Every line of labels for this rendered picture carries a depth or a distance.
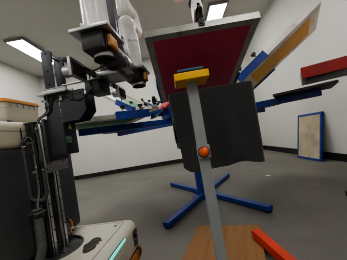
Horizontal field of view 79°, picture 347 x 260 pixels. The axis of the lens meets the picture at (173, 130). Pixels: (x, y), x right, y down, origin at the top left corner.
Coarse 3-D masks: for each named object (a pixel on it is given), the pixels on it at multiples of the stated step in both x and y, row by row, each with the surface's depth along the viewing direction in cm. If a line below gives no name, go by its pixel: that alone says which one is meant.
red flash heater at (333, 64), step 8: (344, 56) 153; (312, 64) 164; (320, 64) 161; (328, 64) 158; (336, 64) 156; (344, 64) 154; (304, 72) 167; (312, 72) 164; (320, 72) 161; (328, 72) 159; (336, 72) 163; (344, 72) 169; (304, 80) 178; (312, 80) 184; (320, 80) 191
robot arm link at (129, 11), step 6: (120, 0) 118; (126, 0) 119; (120, 6) 118; (126, 6) 118; (132, 6) 124; (120, 12) 119; (126, 12) 120; (132, 12) 123; (132, 18) 126; (138, 18) 130; (138, 24) 129
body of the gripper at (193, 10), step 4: (192, 0) 105; (196, 0) 105; (200, 0) 105; (188, 4) 110; (192, 4) 105; (196, 4) 104; (200, 4) 103; (192, 8) 106; (196, 8) 105; (192, 12) 109; (192, 16) 111; (196, 16) 107
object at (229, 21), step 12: (252, 12) 104; (192, 24) 104; (216, 24) 103; (228, 24) 104; (240, 24) 105; (252, 24) 106; (144, 36) 104; (156, 36) 104; (168, 36) 105; (180, 36) 107; (252, 36) 115; (156, 60) 122; (240, 60) 136; (156, 72) 134
